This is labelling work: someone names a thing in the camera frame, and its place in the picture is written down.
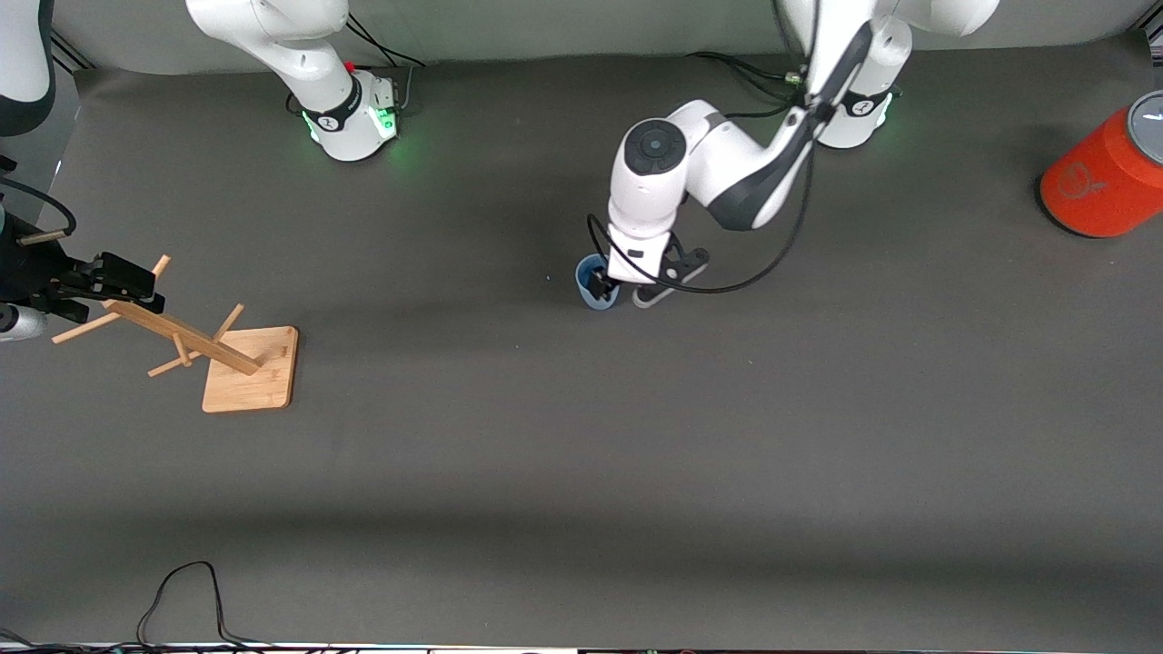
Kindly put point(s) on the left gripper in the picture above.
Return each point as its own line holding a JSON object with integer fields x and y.
{"x": 601, "y": 286}

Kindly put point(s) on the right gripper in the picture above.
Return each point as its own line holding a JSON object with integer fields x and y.
{"x": 27, "y": 265}

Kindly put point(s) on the light blue plastic cup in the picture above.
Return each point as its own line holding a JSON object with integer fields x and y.
{"x": 584, "y": 283}

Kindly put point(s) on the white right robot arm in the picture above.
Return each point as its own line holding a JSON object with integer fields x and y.
{"x": 273, "y": 36}

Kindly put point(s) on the bamboo cup drying rack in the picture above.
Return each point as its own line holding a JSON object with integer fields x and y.
{"x": 250, "y": 372}

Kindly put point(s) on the dark grey table cloth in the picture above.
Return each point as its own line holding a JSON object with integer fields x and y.
{"x": 636, "y": 436}

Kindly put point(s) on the orange cylindrical can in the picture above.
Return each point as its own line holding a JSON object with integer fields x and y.
{"x": 1104, "y": 186}

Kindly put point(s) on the grey metal frame rail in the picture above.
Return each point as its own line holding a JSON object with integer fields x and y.
{"x": 73, "y": 56}

